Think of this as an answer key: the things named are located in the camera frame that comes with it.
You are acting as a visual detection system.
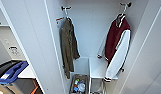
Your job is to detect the black hook over red jacket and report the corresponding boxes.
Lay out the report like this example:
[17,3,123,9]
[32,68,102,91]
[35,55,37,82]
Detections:
[119,1,133,8]

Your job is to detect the white hanger under olive jacket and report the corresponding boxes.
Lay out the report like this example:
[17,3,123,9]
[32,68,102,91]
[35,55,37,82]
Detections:
[62,6,71,21]

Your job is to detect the white wardrobe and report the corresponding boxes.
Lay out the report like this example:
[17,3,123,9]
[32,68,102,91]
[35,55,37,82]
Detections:
[0,0,161,94]

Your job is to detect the white wardrobe shelf box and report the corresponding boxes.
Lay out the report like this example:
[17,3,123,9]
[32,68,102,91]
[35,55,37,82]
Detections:
[72,56,119,81]

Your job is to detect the white hanger under red jacket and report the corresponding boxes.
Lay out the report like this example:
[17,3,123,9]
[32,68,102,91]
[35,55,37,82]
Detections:
[116,3,131,21]

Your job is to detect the red jacket with white sleeves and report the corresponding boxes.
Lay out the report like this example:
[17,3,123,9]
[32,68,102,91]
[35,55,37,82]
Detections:
[96,13,133,84]

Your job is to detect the black hook over olive jacket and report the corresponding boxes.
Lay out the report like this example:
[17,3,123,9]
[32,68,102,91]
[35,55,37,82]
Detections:
[60,5,73,12]

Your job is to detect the olive green jacket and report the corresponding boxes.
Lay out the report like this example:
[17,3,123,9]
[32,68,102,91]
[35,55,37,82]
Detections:
[59,17,82,80]

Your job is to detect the white plastic bag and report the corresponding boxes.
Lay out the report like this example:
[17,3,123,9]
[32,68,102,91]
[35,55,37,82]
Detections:
[77,82,87,94]

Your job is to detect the grey bin body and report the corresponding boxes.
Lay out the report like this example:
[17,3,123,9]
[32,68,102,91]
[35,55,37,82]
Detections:
[5,79,39,94]

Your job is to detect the wire basket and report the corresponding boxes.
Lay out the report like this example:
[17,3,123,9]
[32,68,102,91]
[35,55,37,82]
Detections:
[89,77,109,94]

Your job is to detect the white wall switch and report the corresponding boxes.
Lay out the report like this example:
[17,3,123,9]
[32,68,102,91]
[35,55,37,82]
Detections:
[3,38,11,47]

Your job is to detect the orange and white warning label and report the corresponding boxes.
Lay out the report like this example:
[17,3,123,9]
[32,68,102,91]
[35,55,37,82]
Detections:
[55,16,66,23]

